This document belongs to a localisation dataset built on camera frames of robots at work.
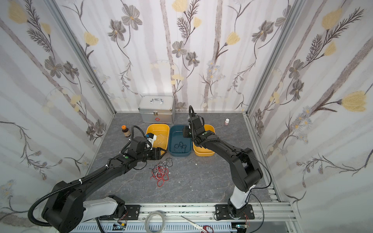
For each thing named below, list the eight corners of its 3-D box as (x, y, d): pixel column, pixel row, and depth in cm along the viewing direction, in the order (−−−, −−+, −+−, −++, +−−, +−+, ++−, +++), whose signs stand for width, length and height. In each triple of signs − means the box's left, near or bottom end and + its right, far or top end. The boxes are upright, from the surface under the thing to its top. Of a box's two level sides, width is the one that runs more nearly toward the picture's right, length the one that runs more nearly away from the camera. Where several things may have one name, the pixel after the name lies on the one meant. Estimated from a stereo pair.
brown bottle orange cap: (125, 137, 107) (120, 128, 99) (126, 133, 110) (121, 124, 102) (130, 137, 107) (125, 129, 99) (131, 133, 110) (127, 125, 102)
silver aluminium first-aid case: (142, 124, 115) (137, 109, 103) (146, 110, 126) (142, 95, 113) (173, 124, 115) (171, 109, 103) (175, 110, 126) (173, 95, 113)
